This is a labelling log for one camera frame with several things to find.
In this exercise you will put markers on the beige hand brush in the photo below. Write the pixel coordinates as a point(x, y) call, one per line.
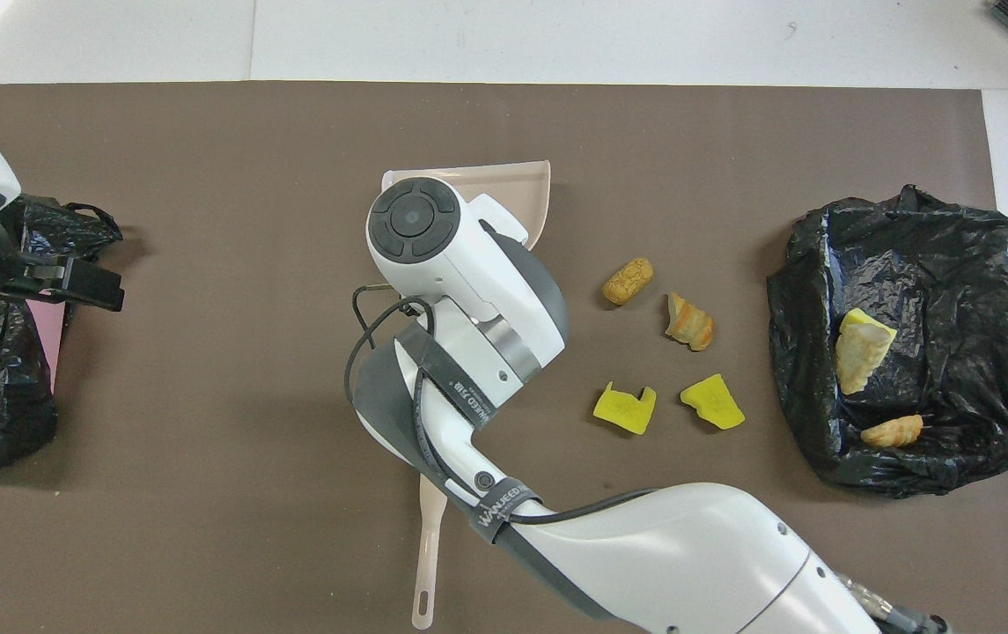
point(429, 546)

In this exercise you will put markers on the beige plastic dustpan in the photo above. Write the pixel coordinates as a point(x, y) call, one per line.
point(521, 198)

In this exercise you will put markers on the brown cork-like nugget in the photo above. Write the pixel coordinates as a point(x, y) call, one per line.
point(628, 281)

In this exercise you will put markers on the notched yellow sponge piece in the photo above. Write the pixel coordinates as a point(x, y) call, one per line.
point(624, 411)

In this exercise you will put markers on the striped brown croissant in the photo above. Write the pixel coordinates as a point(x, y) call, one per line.
point(689, 323)

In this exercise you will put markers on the pale bread chunk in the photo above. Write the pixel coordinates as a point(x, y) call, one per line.
point(860, 357)

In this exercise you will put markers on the small yellow sponge piece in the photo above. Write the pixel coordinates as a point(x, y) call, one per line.
point(864, 317)

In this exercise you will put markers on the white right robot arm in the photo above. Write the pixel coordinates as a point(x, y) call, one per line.
point(486, 291)

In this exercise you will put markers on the pink plastic bin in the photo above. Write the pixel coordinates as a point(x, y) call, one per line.
point(47, 343)

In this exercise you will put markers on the open black bag lined bin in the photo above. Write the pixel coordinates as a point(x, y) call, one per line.
point(952, 291)

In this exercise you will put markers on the brown table mat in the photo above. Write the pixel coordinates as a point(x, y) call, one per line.
point(204, 440)

